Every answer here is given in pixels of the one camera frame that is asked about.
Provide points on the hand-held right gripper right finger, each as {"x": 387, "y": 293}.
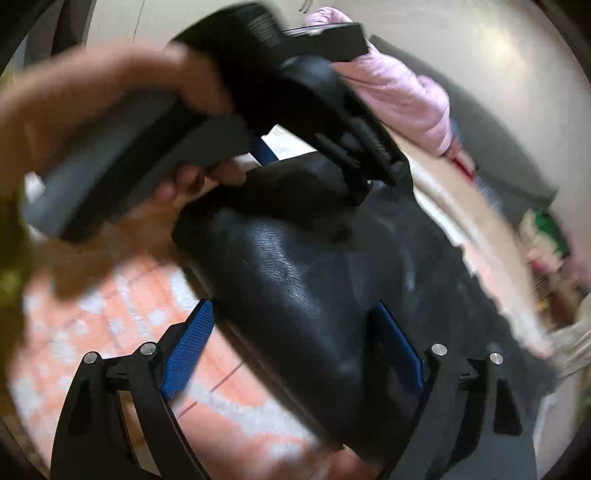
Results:
{"x": 401, "y": 348}

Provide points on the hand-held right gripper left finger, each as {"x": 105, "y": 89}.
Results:
{"x": 189, "y": 350}

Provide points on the red cloth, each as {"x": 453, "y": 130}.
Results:
{"x": 463, "y": 164}

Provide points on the bed with tan sheet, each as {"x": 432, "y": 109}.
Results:
{"x": 461, "y": 203}

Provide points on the person's left hand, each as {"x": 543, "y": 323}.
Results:
{"x": 92, "y": 92}

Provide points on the pile of folded clothes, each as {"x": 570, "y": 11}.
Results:
{"x": 549, "y": 235}

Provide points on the white and orange blanket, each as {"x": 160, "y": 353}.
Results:
{"x": 115, "y": 323}

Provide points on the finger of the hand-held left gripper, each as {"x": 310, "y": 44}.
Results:
{"x": 264, "y": 151}

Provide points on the person's right hand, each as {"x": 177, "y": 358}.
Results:
{"x": 341, "y": 468}

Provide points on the pink quilted comforter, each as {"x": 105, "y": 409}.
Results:
{"x": 397, "y": 92}

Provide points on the black leather jacket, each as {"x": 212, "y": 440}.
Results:
{"x": 300, "y": 277}

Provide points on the grey padded headboard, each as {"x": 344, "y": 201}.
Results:
{"x": 498, "y": 152}

